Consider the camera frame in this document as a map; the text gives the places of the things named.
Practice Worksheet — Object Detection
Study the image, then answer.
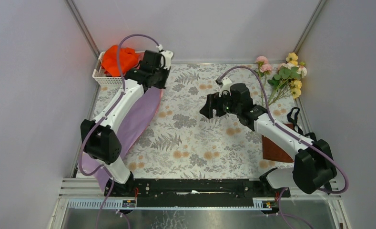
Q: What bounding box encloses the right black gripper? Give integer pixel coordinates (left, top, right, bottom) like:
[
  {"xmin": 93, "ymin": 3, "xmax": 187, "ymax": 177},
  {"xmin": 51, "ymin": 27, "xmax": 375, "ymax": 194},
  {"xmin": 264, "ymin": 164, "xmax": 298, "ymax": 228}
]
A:
[{"xmin": 199, "ymin": 89, "xmax": 240, "ymax": 119}]

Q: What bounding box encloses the yellow fake flower bunch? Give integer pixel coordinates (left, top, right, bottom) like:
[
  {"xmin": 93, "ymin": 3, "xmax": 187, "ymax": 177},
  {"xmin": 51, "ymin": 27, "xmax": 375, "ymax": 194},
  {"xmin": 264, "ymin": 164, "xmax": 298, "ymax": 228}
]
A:
[{"xmin": 267, "ymin": 52, "xmax": 307, "ymax": 104}]

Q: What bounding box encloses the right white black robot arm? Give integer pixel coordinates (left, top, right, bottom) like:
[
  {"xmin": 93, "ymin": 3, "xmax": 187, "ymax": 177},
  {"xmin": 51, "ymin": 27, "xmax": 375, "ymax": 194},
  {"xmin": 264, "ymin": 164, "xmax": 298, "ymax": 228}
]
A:
[{"xmin": 200, "ymin": 83, "xmax": 337, "ymax": 197}]

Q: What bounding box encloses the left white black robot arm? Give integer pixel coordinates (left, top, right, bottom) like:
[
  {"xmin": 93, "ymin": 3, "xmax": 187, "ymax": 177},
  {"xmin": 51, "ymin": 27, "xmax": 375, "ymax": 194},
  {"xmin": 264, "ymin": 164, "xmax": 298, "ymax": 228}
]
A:
[{"xmin": 81, "ymin": 49, "xmax": 174, "ymax": 196}]

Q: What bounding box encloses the dark red folded paper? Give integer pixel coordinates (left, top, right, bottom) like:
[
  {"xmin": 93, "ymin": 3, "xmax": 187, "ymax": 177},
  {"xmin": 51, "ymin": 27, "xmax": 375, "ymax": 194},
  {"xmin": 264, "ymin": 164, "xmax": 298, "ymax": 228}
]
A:
[{"xmin": 135, "ymin": 52, "xmax": 144, "ymax": 69}]

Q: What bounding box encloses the orange cloth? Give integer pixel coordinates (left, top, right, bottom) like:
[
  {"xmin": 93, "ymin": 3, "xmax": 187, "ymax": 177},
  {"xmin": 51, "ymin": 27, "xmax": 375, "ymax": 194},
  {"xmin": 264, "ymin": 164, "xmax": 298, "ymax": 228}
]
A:
[{"xmin": 102, "ymin": 45, "xmax": 139, "ymax": 77}]

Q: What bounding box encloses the floral patterned table mat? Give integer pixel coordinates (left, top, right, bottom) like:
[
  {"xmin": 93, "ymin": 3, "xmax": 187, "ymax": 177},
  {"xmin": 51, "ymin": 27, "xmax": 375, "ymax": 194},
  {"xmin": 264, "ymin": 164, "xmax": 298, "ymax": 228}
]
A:
[{"xmin": 123, "ymin": 64, "xmax": 292, "ymax": 179}]

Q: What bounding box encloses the white plastic basket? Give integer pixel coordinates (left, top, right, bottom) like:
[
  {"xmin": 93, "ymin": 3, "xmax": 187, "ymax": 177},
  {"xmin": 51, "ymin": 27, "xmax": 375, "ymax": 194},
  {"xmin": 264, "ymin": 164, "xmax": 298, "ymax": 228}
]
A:
[{"xmin": 92, "ymin": 51, "xmax": 150, "ymax": 87}]

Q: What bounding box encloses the brown leather pad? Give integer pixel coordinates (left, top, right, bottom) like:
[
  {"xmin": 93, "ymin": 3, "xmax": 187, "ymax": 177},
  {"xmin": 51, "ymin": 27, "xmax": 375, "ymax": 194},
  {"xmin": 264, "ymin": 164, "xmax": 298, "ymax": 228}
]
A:
[{"xmin": 262, "ymin": 135, "xmax": 294, "ymax": 163}]

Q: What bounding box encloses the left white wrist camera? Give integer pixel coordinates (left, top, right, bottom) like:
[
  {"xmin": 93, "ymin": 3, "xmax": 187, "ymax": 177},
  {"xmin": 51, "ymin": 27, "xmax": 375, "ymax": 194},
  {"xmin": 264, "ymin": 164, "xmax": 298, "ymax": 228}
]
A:
[{"xmin": 156, "ymin": 44, "xmax": 174, "ymax": 70}]

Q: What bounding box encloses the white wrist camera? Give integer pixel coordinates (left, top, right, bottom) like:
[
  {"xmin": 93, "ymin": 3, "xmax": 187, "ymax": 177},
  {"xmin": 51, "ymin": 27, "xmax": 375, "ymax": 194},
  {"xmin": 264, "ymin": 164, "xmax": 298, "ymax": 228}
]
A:
[
  {"xmin": 156, "ymin": 44, "xmax": 174, "ymax": 70},
  {"xmin": 216, "ymin": 77, "xmax": 233, "ymax": 96}
]

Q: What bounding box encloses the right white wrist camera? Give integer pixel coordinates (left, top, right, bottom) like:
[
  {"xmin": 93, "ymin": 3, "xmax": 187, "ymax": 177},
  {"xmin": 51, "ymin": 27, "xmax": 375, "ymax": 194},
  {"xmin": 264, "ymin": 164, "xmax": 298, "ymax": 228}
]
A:
[{"xmin": 216, "ymin": 77, "xmax": 233, "ymax": 96}]

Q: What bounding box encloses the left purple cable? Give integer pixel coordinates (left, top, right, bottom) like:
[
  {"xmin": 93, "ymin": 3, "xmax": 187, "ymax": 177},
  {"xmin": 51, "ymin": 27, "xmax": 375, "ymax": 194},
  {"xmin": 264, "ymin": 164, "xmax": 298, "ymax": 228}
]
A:
[{"xmin": 78, "ymin": 34, "xmax": 163, "ymax": 229}]

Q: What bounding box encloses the purple cable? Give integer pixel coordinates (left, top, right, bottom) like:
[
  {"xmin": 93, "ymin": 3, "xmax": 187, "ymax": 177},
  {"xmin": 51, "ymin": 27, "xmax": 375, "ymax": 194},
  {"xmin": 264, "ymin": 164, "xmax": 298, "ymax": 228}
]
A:
[
  {"xmin": 78, "ymin": 34, "xmax": 163, "ymax": 229},
  {"xmin": 216, "ymin": 65, "xmax": 349, "ymax": 229}
]

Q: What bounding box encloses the black strap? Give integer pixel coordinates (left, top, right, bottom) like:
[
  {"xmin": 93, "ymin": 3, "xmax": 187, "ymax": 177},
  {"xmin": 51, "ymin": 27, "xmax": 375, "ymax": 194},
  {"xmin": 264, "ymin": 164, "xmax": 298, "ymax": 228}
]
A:
[{"xmin": 286, "ymin": 106, "xmax": 304, "ymax": 135}]

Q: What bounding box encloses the black mounting base rail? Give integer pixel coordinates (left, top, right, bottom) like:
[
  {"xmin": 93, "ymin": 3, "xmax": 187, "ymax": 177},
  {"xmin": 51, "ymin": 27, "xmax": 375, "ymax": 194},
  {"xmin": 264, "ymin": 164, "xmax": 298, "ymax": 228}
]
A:
[{"xmin": 104, "ymin": 178, "xmax": 280, "ymax": 208}]

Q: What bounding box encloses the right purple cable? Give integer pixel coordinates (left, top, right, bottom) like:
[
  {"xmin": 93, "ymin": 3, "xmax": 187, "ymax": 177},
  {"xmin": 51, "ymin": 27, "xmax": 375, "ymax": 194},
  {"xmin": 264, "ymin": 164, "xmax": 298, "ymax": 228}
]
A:
[{"xmin": 216, "ymin": 65, "xmax": 349, "ymax": 229}]

